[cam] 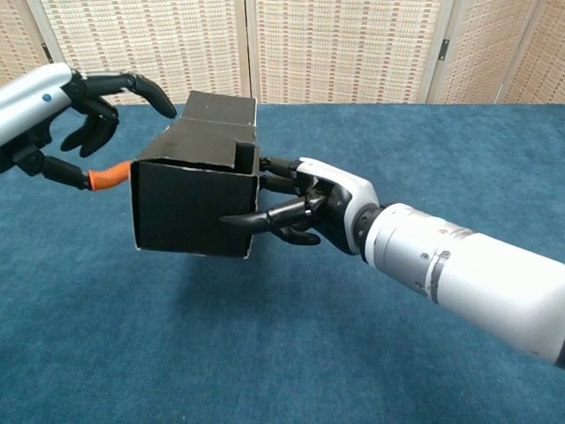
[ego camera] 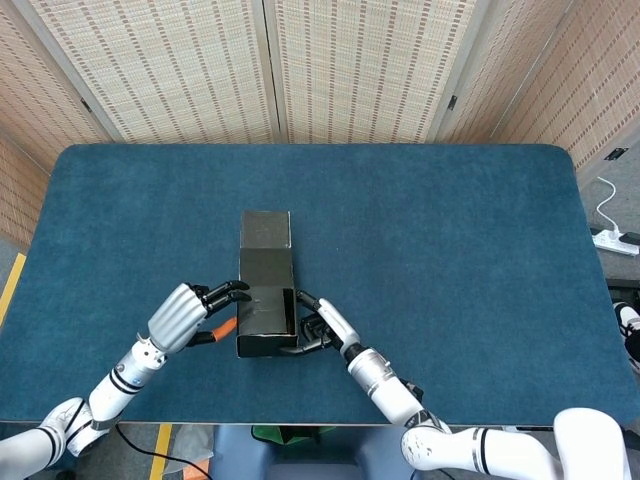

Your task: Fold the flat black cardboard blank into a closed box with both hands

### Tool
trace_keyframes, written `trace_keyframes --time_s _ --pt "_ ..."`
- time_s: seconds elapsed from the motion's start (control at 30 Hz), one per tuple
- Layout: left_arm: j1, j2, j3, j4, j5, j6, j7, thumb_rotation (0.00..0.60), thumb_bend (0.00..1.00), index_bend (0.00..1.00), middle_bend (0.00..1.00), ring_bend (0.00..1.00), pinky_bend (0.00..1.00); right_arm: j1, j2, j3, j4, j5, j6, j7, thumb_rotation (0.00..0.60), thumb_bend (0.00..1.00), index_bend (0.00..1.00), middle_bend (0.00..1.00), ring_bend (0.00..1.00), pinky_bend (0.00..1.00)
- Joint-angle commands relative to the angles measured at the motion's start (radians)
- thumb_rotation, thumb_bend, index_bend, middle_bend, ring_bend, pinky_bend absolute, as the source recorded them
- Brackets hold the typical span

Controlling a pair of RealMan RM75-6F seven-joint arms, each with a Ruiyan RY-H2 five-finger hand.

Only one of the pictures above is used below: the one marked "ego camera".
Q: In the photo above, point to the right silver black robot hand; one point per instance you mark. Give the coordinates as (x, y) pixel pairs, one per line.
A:
(335, 322)

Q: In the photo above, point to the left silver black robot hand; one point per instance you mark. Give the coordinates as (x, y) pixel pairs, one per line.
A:
(175, 320)

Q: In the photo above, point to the black cardboard box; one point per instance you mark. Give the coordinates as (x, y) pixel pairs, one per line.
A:
(265, 265)

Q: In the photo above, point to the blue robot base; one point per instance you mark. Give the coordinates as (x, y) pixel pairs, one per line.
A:
(325, 460)

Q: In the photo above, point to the grey plastic bag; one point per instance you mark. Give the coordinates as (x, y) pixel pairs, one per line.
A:
(192, 447)

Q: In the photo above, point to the green bag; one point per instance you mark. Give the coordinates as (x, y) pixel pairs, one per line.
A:
(265, 432)

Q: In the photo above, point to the black table control panel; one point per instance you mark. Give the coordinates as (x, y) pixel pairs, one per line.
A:
(535, 428)

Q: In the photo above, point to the black screen hinge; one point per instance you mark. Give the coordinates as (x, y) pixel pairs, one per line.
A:
(451, 106)
(616, 153)
(86, 105)

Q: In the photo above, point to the woven folding screen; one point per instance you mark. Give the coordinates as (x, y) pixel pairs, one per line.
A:
(175, 75)

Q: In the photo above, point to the white power strip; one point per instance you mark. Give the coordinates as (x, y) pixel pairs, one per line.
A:
(617, 243)

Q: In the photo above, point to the black and white shoe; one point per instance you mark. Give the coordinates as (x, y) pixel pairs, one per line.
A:
(629, 320)

